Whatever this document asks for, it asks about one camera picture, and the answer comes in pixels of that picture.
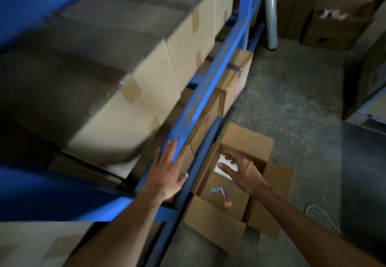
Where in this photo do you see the person's left hand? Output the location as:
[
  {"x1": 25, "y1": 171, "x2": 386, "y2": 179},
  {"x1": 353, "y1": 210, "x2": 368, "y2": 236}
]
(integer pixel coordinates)
[{"x1": 142, "y1": 140, "x2": 189, "y2": 201}]

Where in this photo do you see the person's right hand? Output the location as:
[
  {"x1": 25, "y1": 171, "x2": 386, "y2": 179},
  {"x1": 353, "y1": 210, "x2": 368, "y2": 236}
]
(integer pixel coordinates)
[{"x1": 217, "y1": 152, "x2": 267, "y2": 197}]

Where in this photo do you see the person's right forearm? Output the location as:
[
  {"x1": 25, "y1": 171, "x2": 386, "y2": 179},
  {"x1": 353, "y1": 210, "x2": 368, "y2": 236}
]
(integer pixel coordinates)
[{"x1": 253, "y1": 184, "x2": 386, "y2": 267}]

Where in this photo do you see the person's left forearm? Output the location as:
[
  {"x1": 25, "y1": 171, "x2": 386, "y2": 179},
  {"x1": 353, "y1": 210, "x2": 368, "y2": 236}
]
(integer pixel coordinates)
[{"x1": 62, "y1": 185, "x2": 165, "y2": 267}]

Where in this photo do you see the white packet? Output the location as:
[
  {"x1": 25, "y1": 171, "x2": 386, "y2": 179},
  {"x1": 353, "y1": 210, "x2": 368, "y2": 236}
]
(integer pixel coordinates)
[{"x1": 214, "y1": 154, "x2": 239, "y2": 181}]

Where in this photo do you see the small cardboard box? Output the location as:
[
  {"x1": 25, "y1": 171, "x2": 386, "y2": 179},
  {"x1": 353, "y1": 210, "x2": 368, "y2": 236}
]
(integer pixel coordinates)
[{"x1": 164, "y1": 87, "x2": 225, "y2": 156}]

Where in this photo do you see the blue metal shelf rack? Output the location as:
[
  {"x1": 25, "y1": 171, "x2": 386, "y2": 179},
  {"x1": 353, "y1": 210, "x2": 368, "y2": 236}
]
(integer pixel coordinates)
[{"x1": 0, "y1": 0, "x2": 282, "y2": 267}]

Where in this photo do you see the cardboard box with purple tape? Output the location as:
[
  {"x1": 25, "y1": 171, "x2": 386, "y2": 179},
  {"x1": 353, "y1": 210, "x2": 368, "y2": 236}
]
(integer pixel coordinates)
[{"x1": 196, "y1": 41, "x2": 254, "y2": 118}]

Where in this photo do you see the large taped cardboard box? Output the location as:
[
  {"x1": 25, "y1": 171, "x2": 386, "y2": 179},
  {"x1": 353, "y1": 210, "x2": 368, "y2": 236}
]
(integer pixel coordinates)
[
  {"x1": 0, "y1": 15, "x2": 181, "y2": 180},
  {"x1": 59, "y1": 0, "x2": 236, "y2": 94}
]

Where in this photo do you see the roll of clear plastic film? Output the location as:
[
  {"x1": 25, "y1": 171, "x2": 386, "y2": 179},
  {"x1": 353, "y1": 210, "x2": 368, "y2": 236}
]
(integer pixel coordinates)
[{"x1": 264, "y1": 0, "x2": 278, "y2": 50}]

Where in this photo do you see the tall brown cardboard box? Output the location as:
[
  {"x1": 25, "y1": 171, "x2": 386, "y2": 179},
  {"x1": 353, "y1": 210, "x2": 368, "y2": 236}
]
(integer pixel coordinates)
[{"x1": 277, "y1": 0, "x2": 315, "y2": 39}]

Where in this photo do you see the open brown cardboard box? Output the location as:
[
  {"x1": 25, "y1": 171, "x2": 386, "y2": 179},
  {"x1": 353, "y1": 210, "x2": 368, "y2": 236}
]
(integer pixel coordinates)
[{"x1": 302, "y1": 0, "x2": 386, "y2": 51}]

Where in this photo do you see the white cable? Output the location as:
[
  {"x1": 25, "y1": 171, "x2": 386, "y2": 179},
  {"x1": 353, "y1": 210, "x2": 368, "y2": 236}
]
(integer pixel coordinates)
[{"x1": 304, "y1": 205, "x2": 347, "y2": 240}]

